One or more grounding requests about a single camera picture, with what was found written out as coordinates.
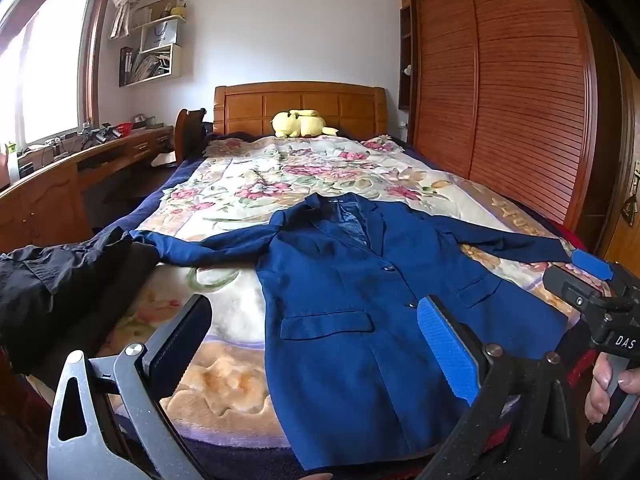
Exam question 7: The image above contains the navy bed sheet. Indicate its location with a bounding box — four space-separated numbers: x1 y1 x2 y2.
82 132 216 241

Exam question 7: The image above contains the blue suit jacket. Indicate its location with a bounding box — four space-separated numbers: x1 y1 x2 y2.
129 192 583 471

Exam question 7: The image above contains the wooden headboard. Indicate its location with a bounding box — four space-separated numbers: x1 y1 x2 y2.
214 81 390 137

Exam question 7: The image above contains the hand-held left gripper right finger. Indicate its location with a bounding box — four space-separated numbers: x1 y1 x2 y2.
415 296 591 480

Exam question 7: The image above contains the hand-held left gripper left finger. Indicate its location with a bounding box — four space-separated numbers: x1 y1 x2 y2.
47 294 213 480

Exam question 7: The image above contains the open wooden side shelf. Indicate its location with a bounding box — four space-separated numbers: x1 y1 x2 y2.
399 5 413 110

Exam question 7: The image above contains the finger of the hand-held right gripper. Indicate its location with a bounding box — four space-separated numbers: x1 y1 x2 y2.
571 249 615 281
543 266 608 318

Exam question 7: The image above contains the window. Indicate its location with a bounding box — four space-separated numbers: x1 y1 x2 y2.
0 0 113 151

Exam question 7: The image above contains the wooden slatted wardrobe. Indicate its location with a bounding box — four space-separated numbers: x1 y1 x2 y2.
399 0 618 256

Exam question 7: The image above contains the floral blanket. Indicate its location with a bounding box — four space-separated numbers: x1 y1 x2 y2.
95 135 586 448

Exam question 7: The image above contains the black cloth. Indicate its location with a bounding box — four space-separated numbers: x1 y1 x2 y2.
0 227 161 376

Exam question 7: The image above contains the white wall shelf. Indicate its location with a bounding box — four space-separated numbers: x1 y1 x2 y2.
119 7 187 87

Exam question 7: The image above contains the wooden desk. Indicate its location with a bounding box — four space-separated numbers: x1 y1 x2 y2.
0 125 176 256

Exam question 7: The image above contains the wooden chair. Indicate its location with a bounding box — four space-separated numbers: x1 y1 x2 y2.
172 107 208 166

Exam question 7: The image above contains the wooden door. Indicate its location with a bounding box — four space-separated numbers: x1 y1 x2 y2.
597 45 640 266

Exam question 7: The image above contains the person's right hand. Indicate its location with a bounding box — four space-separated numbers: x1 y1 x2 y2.
585 354 640 423

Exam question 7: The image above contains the white paper bag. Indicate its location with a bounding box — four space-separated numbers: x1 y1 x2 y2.
141 15 179 51

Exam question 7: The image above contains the yellow plush toy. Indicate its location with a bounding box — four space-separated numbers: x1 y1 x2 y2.
271 108 341 139

